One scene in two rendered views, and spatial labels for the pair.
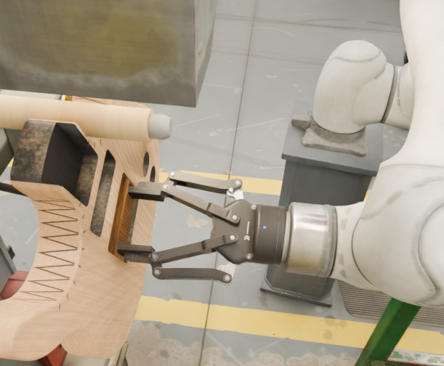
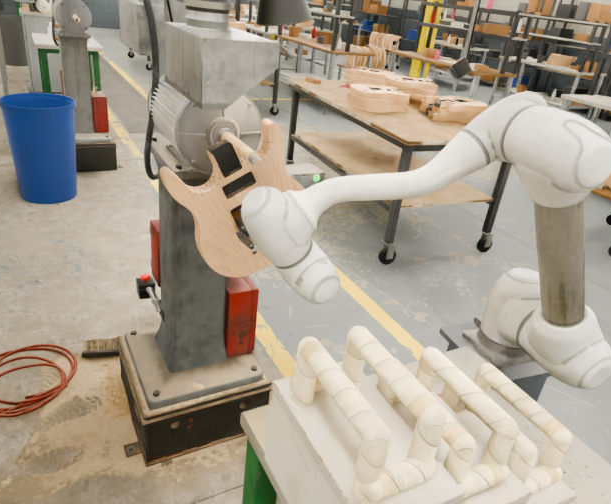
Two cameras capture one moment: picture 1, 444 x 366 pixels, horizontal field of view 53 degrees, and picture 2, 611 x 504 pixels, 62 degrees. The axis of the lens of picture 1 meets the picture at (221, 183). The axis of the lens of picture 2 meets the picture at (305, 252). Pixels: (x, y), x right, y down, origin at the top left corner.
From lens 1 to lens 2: 1.05 m
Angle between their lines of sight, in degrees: 46
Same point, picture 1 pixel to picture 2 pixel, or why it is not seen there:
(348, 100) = (496, 307)
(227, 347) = not seen: hidden behind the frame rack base
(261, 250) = not seen: hidden behind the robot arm
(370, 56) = (526, 280)
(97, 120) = (240, 148)
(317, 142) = (471, 337)
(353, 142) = (497, 353)
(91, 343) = (199, 236)
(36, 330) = (175, 184)
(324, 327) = not seen: outside the picture
